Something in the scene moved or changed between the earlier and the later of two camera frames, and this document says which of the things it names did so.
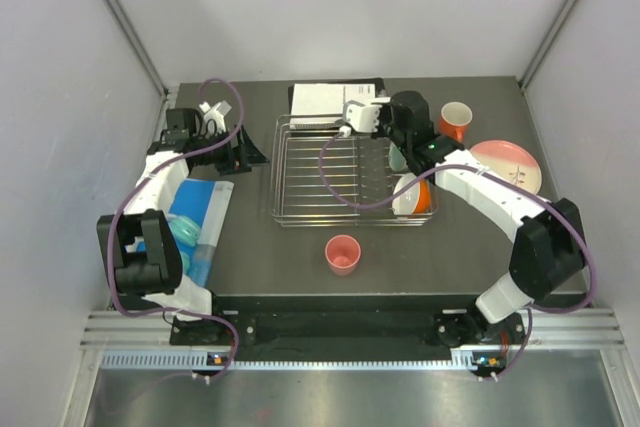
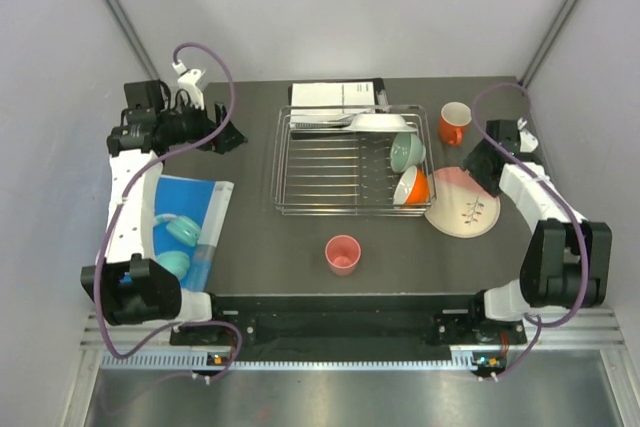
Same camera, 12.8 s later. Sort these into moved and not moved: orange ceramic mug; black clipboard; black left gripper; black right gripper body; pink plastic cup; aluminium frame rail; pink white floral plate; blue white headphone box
Moved: black right gripper body; black left gripper; pink white floral plate
Not moved: orange ceramic mug; blue white headphone box; aluminium frame rail; pink plastic cup; black clipboard
